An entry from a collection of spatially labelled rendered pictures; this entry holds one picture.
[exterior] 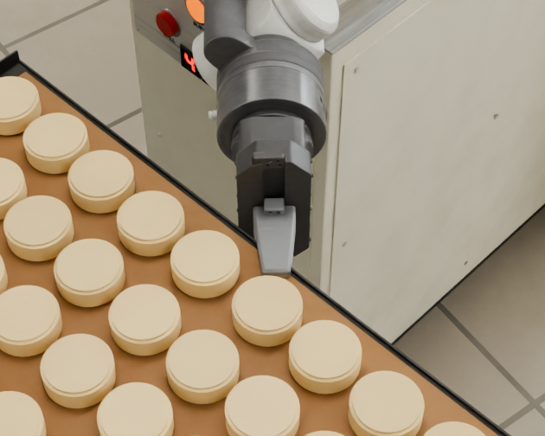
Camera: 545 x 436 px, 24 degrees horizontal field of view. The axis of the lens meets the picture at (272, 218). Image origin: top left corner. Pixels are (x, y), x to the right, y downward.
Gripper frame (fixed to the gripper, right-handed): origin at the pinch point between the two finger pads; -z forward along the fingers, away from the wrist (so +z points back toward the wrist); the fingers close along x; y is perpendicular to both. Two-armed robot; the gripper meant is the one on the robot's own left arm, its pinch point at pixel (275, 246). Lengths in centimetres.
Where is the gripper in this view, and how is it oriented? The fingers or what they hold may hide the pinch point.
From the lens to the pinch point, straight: 93.8
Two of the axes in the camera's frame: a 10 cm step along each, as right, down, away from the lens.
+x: 0.0, -6.1, -7.9
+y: 10.0, -0.2, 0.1
